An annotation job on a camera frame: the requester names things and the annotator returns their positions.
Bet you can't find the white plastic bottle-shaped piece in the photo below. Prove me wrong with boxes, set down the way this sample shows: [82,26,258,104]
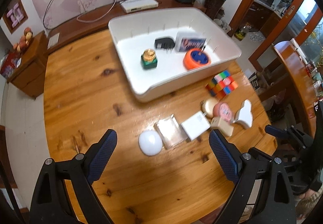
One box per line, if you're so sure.
[234,99,253,129]

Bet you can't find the beige rectangular block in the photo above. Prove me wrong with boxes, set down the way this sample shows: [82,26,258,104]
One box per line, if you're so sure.
[210,116,234,137]

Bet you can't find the pink correction tape dispenser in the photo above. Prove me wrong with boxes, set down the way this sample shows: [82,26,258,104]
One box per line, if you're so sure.
[213,102,233,124]

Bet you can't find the white square charger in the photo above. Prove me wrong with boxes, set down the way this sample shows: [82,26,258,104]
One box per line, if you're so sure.
[181,111,210,141]

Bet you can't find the clear small plastic box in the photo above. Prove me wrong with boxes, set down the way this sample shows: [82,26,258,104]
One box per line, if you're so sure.
[154,114,187,149]

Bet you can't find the white round case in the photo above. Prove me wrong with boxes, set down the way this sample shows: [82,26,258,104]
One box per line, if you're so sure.
[138,130,163,156]

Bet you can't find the wooden chair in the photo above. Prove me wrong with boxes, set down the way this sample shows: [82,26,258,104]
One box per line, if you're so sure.
[259,41,318,137]

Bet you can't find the multicolour puzzle cube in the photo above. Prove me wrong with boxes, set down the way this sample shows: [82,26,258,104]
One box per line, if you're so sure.
[205,70,238,99]

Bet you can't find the round beige compact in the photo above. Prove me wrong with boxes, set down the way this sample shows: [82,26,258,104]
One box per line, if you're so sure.
[200,98,218,119]

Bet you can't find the cooking oil bottle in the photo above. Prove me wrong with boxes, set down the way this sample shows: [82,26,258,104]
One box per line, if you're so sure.
[234,23,250,41]

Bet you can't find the orange blue tape measure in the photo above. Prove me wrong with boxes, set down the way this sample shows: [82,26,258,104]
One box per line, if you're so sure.
[183,48,211,70]

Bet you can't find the small wooden side cabinet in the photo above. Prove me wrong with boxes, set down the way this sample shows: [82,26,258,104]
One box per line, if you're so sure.
[7,31,48,99]

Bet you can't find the clear box with cards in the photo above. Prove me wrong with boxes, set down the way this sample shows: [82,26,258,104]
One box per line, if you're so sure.
[175,31,206,52]

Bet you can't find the black power adapter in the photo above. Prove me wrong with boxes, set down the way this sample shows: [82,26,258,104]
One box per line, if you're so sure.
[154,37,175,50]

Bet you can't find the red gift box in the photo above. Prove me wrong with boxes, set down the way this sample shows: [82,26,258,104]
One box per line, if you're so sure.
[1,51,21,79]

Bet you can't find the dark wicker basket red lid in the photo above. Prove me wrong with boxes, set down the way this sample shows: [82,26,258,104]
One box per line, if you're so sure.
[204,0,226,20]

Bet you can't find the green gold perfume bottle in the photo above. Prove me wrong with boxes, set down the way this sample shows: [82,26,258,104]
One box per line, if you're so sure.
[141,49,158,70]

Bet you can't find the white plastic storage bin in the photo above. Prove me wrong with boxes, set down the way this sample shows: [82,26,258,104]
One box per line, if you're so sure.
[108,8,241,102]

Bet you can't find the decorative peaches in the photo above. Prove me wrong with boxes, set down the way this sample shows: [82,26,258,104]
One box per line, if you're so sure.
[13,27,33,54]

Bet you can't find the wooden TV cabinet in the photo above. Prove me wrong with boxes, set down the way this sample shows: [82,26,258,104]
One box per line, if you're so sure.
[46,0,206,55]

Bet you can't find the pink items in niche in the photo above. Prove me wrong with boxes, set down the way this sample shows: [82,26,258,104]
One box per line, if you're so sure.
[7,3,25,28]

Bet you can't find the white set-top box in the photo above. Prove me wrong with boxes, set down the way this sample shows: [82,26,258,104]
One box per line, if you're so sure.
[121,0,159,14]

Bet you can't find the white cable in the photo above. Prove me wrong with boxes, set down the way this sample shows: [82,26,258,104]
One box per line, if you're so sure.
[76,0,119,24]

